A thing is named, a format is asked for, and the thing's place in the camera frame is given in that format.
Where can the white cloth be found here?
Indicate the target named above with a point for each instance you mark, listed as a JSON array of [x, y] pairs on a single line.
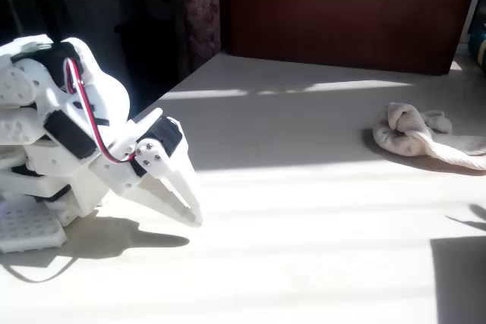
[[402, 138]]

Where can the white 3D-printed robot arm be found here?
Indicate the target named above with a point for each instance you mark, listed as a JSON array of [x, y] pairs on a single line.
[[23, 85]]

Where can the dark floral curtain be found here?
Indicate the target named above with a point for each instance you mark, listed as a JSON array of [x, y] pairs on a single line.
[[201, 5]]

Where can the dark brown wooden cabinet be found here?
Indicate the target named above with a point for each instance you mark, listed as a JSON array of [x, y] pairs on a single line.
[[341, 9]]

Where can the teal round object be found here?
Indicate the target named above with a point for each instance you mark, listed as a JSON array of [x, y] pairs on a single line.
[[479, 41]]

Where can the white perforated base plate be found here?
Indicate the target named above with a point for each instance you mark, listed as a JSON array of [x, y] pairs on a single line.
[[23, 229]]

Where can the white frame strip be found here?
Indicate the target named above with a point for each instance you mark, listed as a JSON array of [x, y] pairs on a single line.
[[468, 20]]

